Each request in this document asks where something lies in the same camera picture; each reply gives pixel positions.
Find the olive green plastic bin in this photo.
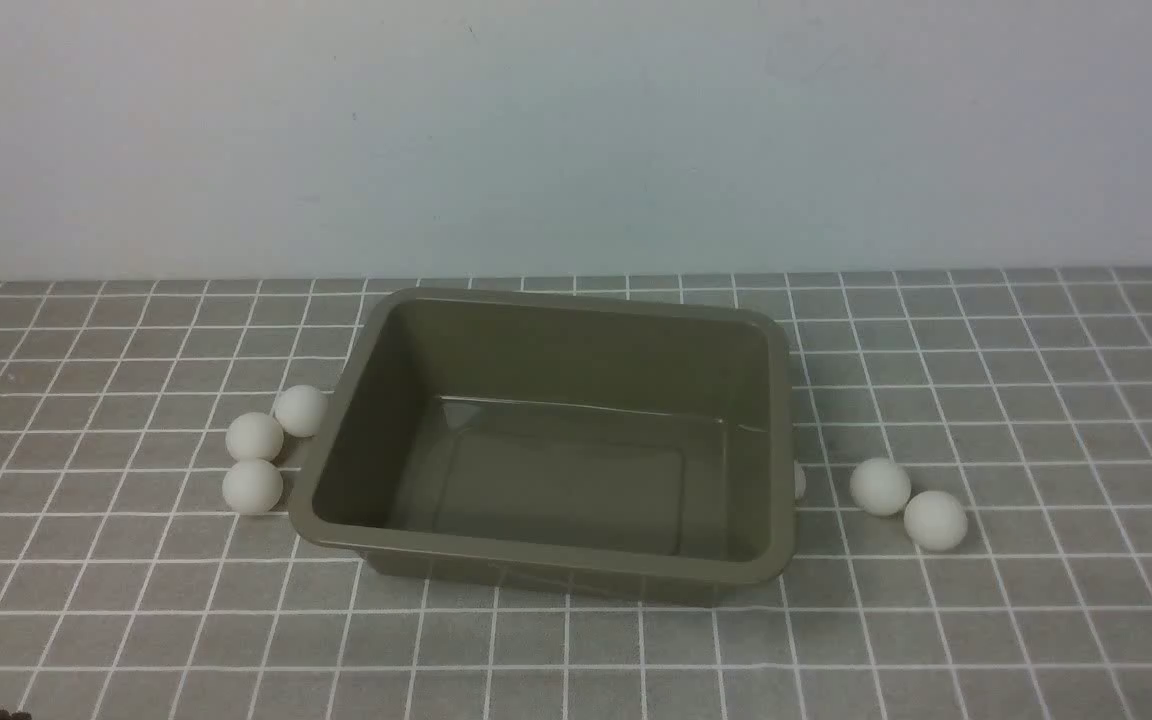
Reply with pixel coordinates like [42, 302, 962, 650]
[287, 288, 796, 606]

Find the white ping-pong ball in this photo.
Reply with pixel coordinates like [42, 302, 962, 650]
[221, 458, 285, 515]
[271, 384, 329, 438]
[847, 457, 914, 518]
[794, 461, 806, 502]
[902, 488, 969, 553]
[225, 414, 285, 462]

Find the grey checked tablecloth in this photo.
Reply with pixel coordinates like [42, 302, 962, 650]
[0, 266, 1152, 719]

